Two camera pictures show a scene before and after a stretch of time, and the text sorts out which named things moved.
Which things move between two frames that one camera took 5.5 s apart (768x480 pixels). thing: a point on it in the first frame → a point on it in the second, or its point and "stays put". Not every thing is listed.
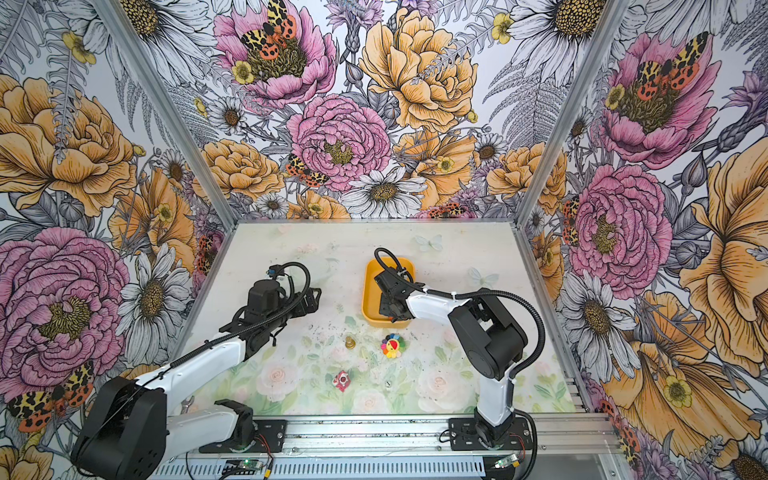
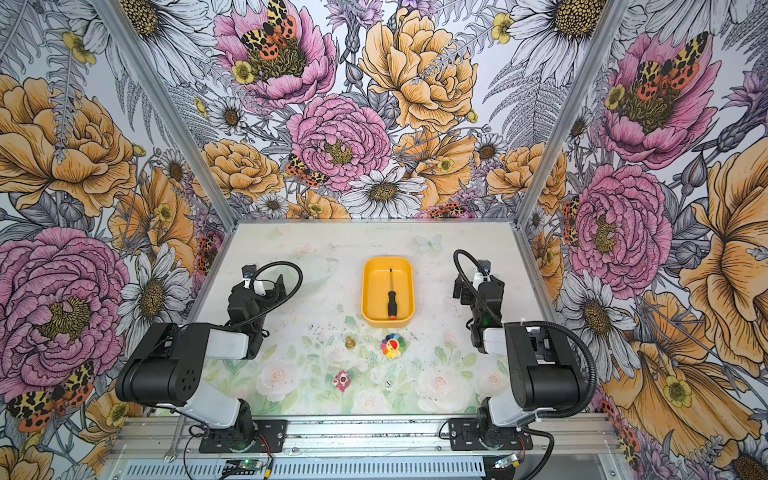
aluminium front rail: (384, 437) stays put
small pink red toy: (342, 381) stays put
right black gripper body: (387, 309) → (468, 296)
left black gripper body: (295, 306) → (270, 298)
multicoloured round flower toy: (393, 345) stays put
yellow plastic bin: (371, 291) stays put
